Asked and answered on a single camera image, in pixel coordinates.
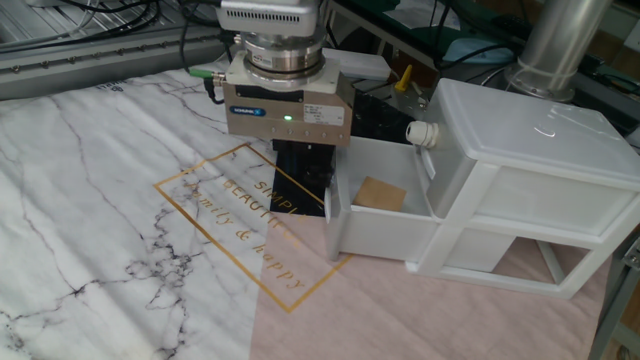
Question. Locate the white drawer with black knob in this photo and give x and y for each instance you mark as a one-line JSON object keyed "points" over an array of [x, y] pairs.
{"points": [[385, 235]]}

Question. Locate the silver UR5 robot arm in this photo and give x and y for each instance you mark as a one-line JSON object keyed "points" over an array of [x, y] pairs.
{"points": [[560, 45]]}

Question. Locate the white plastic drawer cabinet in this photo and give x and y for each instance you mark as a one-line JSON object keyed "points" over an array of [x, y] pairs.
{"points": [[530, 130]]}

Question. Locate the wooden cube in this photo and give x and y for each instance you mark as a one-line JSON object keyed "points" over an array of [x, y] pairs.
{"points": [[380, 195]]}

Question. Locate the aluminium table rail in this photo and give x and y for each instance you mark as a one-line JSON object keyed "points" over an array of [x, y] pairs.
{"points": [[100, 60]]}

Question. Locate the white power strip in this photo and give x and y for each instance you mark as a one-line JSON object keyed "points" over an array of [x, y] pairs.
{"points": [[367, 62]]}

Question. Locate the grey metal frame leg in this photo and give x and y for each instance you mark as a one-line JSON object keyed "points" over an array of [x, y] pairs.
{"points": [[612, 300]]}

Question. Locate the marble pink black tablecloth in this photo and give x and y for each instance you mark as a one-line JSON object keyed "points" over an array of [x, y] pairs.
{"points": [[150, 275]]}

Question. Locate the light blue round lid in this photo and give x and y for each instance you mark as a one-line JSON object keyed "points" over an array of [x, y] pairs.
{"points": [[475, 52]]}

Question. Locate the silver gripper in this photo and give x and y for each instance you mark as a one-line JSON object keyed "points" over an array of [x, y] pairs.
{"points": [[285, 120]]}

